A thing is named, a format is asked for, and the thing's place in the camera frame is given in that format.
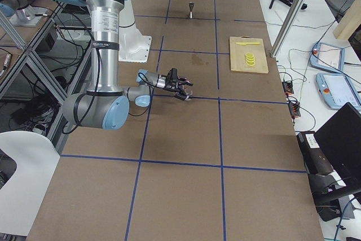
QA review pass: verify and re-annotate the steel measuring jigger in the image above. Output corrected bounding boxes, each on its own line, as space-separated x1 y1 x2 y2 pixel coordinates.
188 2 195 19

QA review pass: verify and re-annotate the lower teach pendant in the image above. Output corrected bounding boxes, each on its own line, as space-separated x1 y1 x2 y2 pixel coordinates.
316 73 360 111

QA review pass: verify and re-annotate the clear glass cup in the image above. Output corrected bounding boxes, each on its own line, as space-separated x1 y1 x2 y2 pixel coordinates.
184 89 193 100

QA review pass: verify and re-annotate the aluminium frame post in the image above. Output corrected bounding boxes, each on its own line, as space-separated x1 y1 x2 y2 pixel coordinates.
270 0 305 58

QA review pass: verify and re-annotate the wooden plank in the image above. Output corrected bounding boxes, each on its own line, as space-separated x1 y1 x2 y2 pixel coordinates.
333 0 360 40

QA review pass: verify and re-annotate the black monitor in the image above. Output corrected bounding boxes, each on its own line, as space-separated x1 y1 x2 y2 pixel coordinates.
314 102 361 185

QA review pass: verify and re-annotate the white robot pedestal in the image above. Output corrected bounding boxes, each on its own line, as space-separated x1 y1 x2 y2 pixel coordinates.
118 0 152 63

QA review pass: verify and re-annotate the teach pendant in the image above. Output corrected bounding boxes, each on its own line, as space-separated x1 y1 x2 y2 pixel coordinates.
310 42 345 73
316 73 360 111

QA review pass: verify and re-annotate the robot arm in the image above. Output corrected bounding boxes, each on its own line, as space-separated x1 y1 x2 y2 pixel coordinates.
55 0 192 130

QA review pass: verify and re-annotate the black box with label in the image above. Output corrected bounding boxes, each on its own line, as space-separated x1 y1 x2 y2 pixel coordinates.
297 131 333 176

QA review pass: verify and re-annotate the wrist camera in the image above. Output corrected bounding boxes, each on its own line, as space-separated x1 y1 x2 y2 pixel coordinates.
166 68 178 81

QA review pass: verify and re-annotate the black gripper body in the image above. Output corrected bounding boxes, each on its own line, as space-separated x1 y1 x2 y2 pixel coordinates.
164 77 193 93

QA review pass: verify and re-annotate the yellow plastic knife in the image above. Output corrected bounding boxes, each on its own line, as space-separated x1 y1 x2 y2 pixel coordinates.
235 41 261 46

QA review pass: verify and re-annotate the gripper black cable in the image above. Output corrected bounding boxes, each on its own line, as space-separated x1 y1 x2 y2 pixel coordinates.
61 46 164 135

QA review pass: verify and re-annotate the upper teach pendant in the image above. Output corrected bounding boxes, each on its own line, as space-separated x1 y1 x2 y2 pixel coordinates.
310 42 345 73

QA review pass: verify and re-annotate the wooden cutting board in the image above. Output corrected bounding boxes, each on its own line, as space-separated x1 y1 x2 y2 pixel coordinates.
229 37 268 74

